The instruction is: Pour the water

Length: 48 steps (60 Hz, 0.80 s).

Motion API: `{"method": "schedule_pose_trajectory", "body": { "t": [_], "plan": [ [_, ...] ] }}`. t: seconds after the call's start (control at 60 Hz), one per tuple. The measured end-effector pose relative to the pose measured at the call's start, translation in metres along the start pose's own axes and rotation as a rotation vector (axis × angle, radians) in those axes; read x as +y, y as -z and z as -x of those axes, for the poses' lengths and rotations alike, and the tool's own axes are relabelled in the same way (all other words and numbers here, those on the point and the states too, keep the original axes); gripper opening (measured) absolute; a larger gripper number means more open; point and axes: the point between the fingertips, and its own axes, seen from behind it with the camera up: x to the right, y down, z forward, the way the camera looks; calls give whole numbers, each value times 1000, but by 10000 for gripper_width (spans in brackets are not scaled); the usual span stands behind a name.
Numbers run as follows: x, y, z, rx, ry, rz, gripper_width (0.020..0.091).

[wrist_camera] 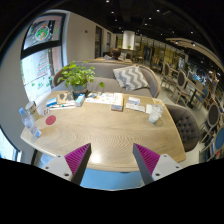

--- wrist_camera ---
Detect grey tufted armchair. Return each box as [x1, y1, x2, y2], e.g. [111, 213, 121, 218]
[164, 103, 201, 153]

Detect person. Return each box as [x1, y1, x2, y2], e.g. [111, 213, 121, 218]
[109, 48, 123, 61]

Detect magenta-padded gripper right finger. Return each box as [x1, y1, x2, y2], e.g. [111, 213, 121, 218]
[132, 143, 184, 186]

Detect group of grey dining chairs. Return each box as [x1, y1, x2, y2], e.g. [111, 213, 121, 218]
[161, 61, 224, 161]

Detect window with festive stickers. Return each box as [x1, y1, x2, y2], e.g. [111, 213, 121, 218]
[19, 13, 68, 104]

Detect green potted plant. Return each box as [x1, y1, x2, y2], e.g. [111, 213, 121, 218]
[57, 60, 105, 96]

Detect printed white leaflet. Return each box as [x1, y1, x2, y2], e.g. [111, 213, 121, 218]
[84, 92, 116, 106]

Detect small white and blue box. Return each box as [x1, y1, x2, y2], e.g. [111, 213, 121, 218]
[128, 96, 141, 106]

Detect clear bottle with blue cap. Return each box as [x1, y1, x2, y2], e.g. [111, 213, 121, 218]
[18, 107, 43, 139]

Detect flat round red coaster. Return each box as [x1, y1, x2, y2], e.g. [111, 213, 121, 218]
[45, 114, 57, 126]

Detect grey curved sofa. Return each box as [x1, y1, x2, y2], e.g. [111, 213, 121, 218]
[51, 59, 162, 99]

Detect clear plastic cup with straw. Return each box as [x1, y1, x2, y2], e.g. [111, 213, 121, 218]
[148, 99, 165, 125]

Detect white mug with black letters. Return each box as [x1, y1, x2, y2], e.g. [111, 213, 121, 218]
[24, 100, 40, 122]

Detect white toothpaste tube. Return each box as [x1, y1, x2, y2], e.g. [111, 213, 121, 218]
[49, 103, 76, 111]

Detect long white box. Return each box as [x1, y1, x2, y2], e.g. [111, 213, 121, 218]
[110, 93, 124, 112]

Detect group of ceiling spotlights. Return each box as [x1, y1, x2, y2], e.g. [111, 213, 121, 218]
[103, 0, 198, 48]

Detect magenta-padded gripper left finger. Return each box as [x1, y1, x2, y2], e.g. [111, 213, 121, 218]
[41, 143, 92, 186]

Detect flat blue box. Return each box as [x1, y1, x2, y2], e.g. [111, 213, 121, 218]
[45, 96, 58, 108]

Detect small upright blue carton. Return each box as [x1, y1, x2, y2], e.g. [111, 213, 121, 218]
[75, 93, 86, 108]

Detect grey white chevron cushion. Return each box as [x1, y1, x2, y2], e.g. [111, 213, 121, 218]
[112, 65, 150, 92]

